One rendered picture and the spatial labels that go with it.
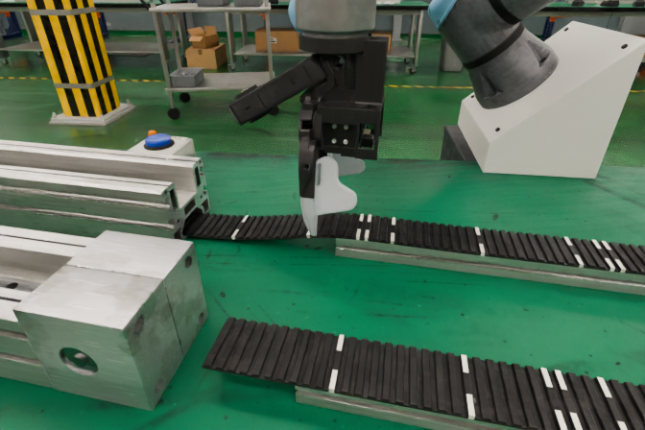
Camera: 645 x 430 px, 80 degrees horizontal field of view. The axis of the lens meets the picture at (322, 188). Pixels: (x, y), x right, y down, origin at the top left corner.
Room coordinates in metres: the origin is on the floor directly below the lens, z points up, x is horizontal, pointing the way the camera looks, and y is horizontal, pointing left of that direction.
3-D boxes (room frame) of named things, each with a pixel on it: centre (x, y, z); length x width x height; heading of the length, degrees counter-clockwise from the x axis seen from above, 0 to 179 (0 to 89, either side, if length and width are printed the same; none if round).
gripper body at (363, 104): (0.39, -0.02, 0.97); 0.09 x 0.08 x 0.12; 78
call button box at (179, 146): (0.58, 0.27, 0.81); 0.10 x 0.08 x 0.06; 169
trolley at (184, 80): (3.45, 0.92, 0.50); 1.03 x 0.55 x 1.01; 97
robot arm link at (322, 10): (0.40, -0.01, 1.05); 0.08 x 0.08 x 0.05
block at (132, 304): (0.25, 0.17, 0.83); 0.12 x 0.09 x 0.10; 169
